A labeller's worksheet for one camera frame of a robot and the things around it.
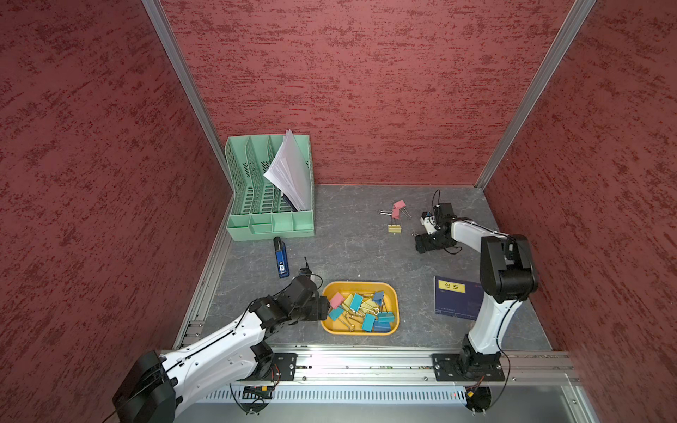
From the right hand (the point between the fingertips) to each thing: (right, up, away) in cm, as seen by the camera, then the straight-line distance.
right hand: (429, 246), depth 101 cm
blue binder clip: (-22, -15, -14) cm, 30 cm away
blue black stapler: (-56, -3, -9) cm, 57 cm away
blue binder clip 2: (-22, -22, -22) cm, 37 cm away
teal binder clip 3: (-26, -21, -20) cm, 39 cm away
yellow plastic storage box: (-32, -22, -19) cm, 43 cm away
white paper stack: (-53, +28, -6) cm, 61 cm away
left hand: (-42, -18, -19) cm, 49 cm away
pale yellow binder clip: (-25, -17, -17) cm, 35 cm away
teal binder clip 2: (-29, -16, -18) cm, 38 cm away
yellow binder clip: (-13, +7, +5) cm, 15 cm away
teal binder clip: (-36, -19, -18) cm, 45 cm away
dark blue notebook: (+5, -16, -13) cm, 21 cm away
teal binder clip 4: (-20, -20, -18) cm, 33 cm away
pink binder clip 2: (-36, -15, -17) cm, 43 cm away
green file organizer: (-70, +15, +12) cm, 73 cm away
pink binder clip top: (-9, +17, +13) cm, 23 cm away
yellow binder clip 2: (-32, -16, -17) cm, 40 cm away
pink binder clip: (-12, +13, +9) cm, 20 cm away
